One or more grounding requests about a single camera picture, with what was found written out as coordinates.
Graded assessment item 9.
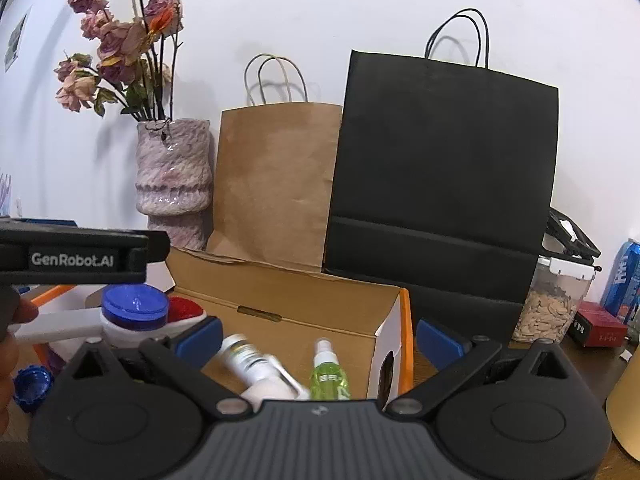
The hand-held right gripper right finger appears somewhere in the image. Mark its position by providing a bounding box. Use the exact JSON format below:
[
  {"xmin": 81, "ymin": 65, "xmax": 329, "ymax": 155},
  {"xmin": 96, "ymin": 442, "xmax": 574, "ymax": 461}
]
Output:
[{"xmin": 385, "ymin": 319, "xmax": 578, "ymax": 418}]

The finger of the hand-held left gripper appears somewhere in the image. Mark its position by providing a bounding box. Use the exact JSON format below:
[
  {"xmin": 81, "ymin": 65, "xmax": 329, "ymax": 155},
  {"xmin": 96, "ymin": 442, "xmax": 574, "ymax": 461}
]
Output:
[{"xmin": 146, "ymin": 231, "xmax": 171, "ymax": 264}]

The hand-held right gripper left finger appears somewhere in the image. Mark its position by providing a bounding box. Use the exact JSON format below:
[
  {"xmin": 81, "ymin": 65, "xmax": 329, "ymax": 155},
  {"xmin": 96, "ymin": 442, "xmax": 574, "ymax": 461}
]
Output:
[{"xmin": 65, "ymin": 316, "xmax": 253, "ymax": 418}]

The white bottle green label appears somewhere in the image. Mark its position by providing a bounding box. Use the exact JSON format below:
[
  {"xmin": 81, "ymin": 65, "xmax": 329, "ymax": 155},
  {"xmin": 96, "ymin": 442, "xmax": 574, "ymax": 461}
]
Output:
[{"xmin": 217, "ymin": 334, "xmax": 311, "ymax": 405}]

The red lint brush white handle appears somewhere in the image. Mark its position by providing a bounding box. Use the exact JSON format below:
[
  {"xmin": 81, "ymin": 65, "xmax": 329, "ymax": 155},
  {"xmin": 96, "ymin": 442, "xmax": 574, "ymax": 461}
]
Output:
[{"xmin": 10, "ymin": 296, "xmax": 208, "ymax": 347}]

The orange-edged cardboard box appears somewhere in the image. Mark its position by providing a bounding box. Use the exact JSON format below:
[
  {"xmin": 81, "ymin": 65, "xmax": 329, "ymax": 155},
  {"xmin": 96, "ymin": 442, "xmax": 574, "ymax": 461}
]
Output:
[{"xmin": 167, "ymin": 246, "xmax": 415, "ymax": 408}]

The green spray bottle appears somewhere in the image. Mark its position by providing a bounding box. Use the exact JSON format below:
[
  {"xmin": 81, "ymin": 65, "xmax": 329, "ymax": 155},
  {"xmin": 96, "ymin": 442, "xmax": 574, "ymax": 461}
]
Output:
[{"xmin": 307, "ymin": 338, "xmax": 353, "ymax": 402}]

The person's left hand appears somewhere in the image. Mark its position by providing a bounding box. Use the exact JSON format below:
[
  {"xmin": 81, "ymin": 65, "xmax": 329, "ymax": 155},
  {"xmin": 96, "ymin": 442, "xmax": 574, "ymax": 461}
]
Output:
[{"xmin": 0, "ymin": 287, "xmax": 40, "ymax": 411}]

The orange-edged white lid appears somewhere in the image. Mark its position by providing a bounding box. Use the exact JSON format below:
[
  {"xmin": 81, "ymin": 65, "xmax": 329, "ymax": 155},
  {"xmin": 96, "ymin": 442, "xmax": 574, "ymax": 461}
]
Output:
[{"xmin": 31, "ymin": 284, "xmax": 77, "ymax": 306}]

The white jar blue lid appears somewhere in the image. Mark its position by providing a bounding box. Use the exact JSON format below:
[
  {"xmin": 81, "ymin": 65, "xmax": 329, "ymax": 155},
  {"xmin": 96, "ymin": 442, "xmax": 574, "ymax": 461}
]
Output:
[{"xmin": 99, "ymin": 284, "xmax": 171, "ymax": 348}]

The pink textured ceramic vase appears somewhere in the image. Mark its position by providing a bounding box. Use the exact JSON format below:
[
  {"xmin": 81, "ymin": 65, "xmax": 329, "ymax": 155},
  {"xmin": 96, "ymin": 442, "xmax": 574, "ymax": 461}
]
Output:
[{"xmin": 136, "ymin": 118, "xmax": 213, "ymax": 252}]

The clear container of nuts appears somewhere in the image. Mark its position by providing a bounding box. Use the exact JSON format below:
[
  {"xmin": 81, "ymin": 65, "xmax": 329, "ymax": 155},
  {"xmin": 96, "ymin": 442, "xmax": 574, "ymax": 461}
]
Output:
[{"xmin": 512, "ymin": 254, "xmax": 597, "ymax": 345}]

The blue bottle cap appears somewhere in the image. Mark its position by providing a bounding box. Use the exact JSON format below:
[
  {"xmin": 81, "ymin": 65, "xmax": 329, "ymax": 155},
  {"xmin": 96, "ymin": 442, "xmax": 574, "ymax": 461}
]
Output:
[{"xmin": 14, "ymin": 364, "xmax": 55, "ymax": 415}]

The brown paper bag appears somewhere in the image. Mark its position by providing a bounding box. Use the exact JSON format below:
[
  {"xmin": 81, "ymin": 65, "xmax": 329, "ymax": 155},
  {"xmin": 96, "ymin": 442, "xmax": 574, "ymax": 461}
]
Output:
[{"xmin": 206, "ymin": 53, "xmax": 345, "ymax": 270}]

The dark red box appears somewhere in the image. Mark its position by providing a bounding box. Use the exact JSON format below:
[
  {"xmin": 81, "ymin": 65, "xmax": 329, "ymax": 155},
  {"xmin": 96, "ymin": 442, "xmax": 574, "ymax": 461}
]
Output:
[{"xmin": 570, "ymin": 301, "xmax": 629, "ymax": 349}]

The black paper bag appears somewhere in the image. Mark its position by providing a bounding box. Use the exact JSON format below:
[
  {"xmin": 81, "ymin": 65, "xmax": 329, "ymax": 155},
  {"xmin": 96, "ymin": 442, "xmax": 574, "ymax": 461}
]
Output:
[{"xmin": 322, "ymin": 8, "xmax": 560, "ymax": 343}]

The blue drink can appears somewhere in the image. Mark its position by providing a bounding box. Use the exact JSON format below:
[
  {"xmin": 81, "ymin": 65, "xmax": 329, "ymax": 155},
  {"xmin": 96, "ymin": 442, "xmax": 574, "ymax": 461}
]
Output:
[{"xmin": 601, "ymin": 239, "xmax": 640, "ymax": 326}]

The dried pink rose bouquet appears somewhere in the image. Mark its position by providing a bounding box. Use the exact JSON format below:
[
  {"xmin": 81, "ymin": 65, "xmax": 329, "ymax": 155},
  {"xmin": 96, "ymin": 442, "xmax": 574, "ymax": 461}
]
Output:
[{"xmin": 54, "ymin": 0, "xmax": 183, "ymax": 123}]

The wall picture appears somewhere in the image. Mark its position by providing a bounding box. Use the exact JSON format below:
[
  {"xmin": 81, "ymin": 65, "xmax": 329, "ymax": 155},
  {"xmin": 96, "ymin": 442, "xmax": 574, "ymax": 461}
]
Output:
[{"xmin": 4, "ymin": 7, "xmax": 28, "ymax": 73}]

